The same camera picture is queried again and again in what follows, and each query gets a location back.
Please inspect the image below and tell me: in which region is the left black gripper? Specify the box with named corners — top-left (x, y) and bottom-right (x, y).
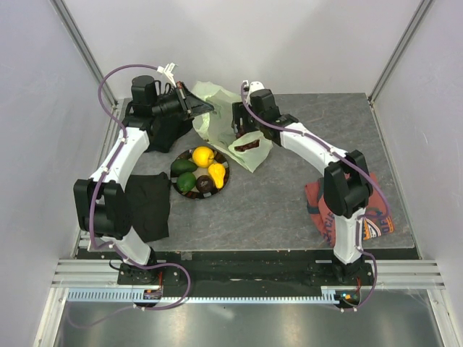
top-left (151, 82), bottom-right (213, 121)

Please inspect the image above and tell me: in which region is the light green plastic bag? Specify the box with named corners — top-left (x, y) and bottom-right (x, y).
top-left (192, 82), bottom-right (273, 172)

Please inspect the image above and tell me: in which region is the yellow pear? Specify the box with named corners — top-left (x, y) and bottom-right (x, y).
top-left (208, 163), bottom-right (226, 189)

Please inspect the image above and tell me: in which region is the green avocado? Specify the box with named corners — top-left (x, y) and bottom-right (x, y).
top-left (176, 172), bottom-right (196, 193)
top-left (171, 158), bottom-right (198, 175)

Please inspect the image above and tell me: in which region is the purple grape bunch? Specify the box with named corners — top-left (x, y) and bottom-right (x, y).
top-left (232, 132), bottom-right (261, 153)

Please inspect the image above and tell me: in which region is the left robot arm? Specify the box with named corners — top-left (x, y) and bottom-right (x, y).
top-left (73, 75), bottom-right (214, 284)

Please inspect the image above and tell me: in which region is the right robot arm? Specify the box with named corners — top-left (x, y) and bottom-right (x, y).
top-left (232, 81), bottom-right (373, 285)

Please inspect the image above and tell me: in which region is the black cloth back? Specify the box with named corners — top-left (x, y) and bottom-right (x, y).
top-left (124, 104), bottom-right (196, 154)

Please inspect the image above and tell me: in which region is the black cloth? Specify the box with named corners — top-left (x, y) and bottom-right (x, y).
top-left (124, 104), bottom-right (196, 154)
top-left (125, 172), bottom-right (171, 243)

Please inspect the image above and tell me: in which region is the patterned round plate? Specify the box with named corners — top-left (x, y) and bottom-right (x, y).
top-left (170, 148), bottom-right (230, 200)

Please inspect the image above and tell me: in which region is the yellow lemon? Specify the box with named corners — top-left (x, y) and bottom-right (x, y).
top-left (192, 146), bottom-right (215, 168)

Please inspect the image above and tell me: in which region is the black cloth front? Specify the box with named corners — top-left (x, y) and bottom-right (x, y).
top-left (125, 172), bottom-right (171, 243)

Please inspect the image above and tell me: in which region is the red printed t-shirt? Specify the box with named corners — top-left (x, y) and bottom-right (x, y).
top-left (305, 177), bottom-right (395, 247)

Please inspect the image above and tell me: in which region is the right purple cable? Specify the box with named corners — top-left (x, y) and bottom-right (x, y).
top-left (240, 82), bottom-right (392, 254)

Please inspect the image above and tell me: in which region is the purple cable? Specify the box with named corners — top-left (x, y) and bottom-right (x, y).
top-left (240, 82), bottom-right (392, 254)
top-left (88, 64), bottom-right (163, 267)

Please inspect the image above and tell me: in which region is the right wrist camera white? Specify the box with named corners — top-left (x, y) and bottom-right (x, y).
top-left (241, 80), bottom-right (265, 98)

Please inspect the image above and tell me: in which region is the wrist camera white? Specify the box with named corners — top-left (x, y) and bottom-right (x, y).
top-left (156, 62), bottom-right (177, 86)
top-left (241, 80), bottom-right (265, 98)

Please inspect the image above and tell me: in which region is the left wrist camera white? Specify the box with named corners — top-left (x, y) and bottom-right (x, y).
top-left (156, 62), bottom-right (177, 86)

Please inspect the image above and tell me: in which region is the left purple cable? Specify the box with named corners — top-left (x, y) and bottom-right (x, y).
top-left (88, 64), bottom-right (163, 267)

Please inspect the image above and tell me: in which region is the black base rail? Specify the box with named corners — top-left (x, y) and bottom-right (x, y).
top-left (109, 250), bottom-right (374, 292)

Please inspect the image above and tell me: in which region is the left aluminium frame post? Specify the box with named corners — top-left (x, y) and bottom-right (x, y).
top-left (50, 0), bottom-right (118, 115)

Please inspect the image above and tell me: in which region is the aluminium frame post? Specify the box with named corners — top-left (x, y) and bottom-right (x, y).
top-left (50, 0), bottom-right (118, 115)
top-left (368, 0), bottom-right (434, 107)

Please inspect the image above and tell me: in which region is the grey cable duct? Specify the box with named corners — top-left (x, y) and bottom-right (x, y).
top-left (67, 288), bottom-right (359, 304)

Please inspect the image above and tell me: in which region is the right aluminium frame post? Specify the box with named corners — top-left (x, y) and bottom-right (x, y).
top-left (368, 0), bottom-right (434, 107)

